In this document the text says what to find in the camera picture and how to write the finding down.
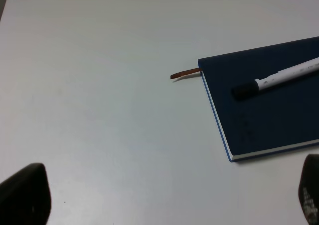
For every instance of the white marker pen black cap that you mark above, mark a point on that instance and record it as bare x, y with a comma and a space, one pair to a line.
253, 88

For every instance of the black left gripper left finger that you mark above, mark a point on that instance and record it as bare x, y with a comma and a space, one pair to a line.
25, 197

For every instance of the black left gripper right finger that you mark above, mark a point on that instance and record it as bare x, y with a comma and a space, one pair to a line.
309, 189

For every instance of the blue hardcover notebook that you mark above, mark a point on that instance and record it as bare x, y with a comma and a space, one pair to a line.
282, 118

